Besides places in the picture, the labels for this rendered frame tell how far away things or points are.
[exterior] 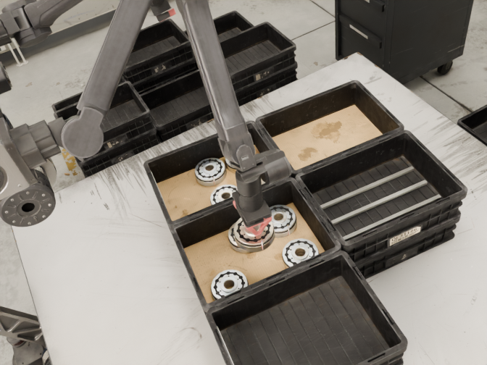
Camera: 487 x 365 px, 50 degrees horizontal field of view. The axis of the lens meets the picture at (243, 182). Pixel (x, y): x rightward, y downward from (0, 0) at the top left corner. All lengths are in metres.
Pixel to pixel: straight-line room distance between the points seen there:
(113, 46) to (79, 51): 3.21
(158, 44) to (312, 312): 2.07
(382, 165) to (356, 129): 0.19
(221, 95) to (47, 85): 2.99
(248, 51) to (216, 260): 1.58
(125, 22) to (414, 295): 1.08
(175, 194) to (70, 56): 2.65
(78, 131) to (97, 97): 0.08
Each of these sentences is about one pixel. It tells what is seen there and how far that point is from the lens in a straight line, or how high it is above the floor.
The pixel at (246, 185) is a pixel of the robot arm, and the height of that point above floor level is 1.24.
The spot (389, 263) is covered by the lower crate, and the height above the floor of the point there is 0.73.
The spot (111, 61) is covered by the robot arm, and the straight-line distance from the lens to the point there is 1.08.
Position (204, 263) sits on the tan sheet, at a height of 0.83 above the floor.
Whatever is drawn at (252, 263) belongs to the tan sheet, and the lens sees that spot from 1.53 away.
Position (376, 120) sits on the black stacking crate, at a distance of 1.86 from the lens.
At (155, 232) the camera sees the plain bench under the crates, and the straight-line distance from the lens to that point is 1.84.
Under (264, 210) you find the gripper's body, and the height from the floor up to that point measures 1.14.
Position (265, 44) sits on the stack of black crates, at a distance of 2.94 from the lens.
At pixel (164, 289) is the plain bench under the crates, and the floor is 0.70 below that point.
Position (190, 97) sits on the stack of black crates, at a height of 0.38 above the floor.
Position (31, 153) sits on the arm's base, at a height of 1.46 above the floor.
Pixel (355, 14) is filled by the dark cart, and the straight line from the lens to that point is 3.09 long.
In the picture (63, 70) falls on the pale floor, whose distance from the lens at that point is 4.13.
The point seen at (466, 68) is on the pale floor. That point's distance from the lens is 3.58.
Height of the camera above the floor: 2.10
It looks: 47 degrees down
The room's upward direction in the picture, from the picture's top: 12 degrees counter-clockwise
